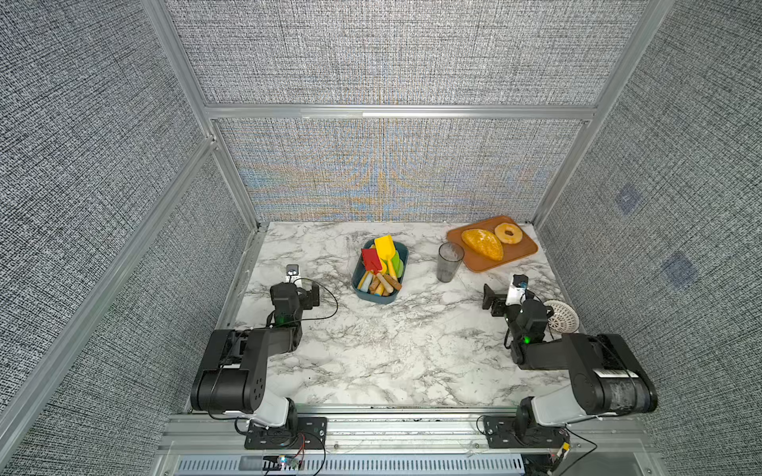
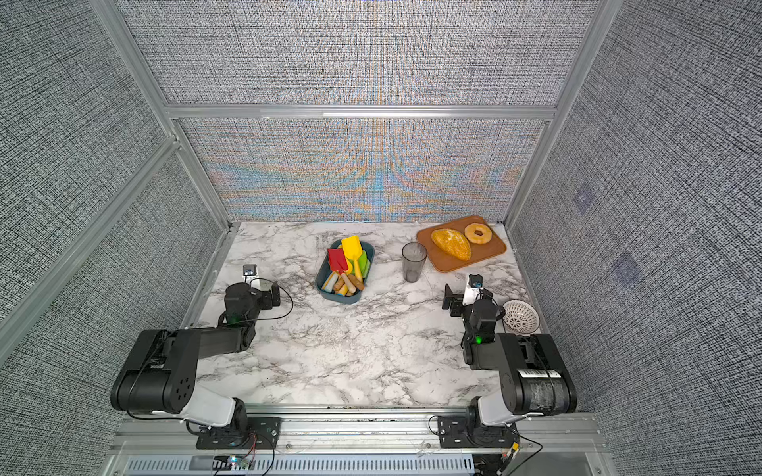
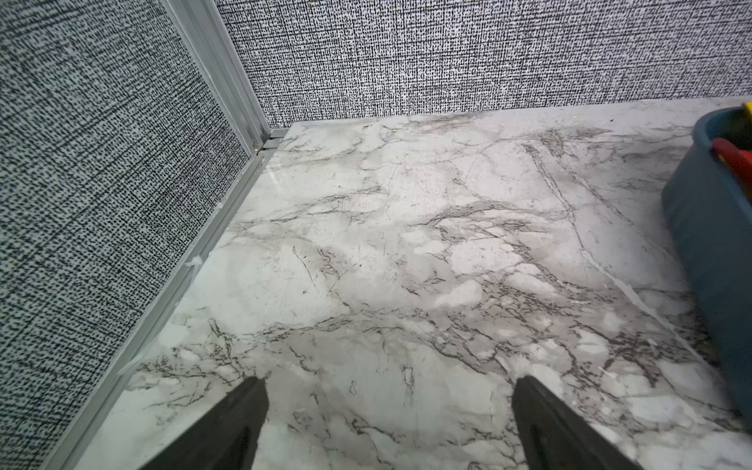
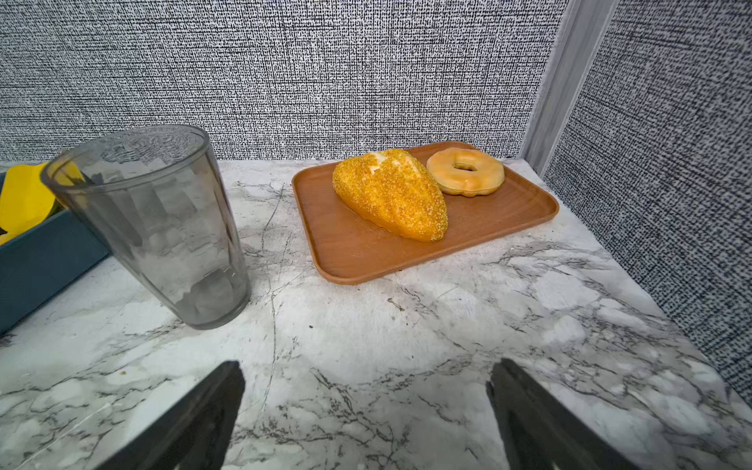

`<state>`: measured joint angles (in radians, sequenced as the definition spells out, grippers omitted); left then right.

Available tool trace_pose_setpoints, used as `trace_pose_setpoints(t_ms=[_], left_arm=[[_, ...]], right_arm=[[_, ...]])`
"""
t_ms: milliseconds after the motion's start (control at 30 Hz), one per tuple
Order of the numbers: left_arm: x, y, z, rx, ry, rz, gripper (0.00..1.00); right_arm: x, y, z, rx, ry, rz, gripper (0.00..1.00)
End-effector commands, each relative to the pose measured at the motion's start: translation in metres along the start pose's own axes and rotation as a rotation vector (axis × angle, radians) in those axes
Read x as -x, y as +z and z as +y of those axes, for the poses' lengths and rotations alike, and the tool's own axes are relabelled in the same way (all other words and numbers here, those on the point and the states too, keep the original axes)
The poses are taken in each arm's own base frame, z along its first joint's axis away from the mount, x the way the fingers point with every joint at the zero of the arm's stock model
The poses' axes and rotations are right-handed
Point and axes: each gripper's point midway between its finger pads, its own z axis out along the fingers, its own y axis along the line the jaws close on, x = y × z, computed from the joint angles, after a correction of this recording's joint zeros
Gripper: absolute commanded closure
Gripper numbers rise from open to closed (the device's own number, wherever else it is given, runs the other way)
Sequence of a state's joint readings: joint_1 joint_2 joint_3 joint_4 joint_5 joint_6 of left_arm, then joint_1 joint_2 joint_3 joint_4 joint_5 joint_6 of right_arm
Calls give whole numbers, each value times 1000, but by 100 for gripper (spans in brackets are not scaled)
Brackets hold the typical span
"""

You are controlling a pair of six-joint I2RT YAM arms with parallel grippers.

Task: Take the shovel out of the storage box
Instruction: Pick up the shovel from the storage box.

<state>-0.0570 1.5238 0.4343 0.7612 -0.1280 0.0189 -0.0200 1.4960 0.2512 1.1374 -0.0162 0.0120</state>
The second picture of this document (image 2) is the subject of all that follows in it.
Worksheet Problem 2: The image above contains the red shovel wooden handle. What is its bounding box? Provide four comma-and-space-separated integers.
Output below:
327, 248, 348, 275

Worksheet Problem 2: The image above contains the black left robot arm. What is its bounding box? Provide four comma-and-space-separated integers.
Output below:
110, 282, 281, 434

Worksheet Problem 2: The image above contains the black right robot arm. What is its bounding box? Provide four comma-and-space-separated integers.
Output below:
442, 286, 579, 428

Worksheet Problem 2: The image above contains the teal plastic storage box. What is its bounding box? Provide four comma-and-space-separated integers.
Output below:
315, 240, 375, 305

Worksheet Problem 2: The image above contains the brown wooden cutting board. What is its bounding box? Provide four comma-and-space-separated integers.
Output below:
416, 215, 507, 273

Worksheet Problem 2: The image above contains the oval bread loaf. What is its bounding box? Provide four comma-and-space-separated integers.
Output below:
431, 228, 472, 261

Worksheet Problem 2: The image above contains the grey transparent plastic cup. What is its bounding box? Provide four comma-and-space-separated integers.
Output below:
402, 242, 428, 283

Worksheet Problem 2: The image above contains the white lattice basket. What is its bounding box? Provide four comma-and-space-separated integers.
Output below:
502, 301, 541, 334

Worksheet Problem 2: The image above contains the glazed donut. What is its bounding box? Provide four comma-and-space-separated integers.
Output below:
464, 222, 493, 245

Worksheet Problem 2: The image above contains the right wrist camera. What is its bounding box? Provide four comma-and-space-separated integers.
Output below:
462, 274, 483, 305

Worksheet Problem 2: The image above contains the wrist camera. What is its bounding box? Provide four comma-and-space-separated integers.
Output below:
462, 274, 483, 305
242, 264, 258, 283

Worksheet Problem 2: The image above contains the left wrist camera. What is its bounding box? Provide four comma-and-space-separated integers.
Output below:
242, 264, 258, 283

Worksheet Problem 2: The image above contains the green trowel yellow handle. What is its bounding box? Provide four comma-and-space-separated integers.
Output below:
358, 250, 370, 280

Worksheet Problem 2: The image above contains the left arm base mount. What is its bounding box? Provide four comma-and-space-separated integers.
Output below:
196, 416, 283, 450

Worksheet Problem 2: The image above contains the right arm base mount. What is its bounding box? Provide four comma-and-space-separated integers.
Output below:
435, 415, 518, 449

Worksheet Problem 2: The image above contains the aluminium front rail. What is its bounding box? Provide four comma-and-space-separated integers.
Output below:
97, 406, 617, 475

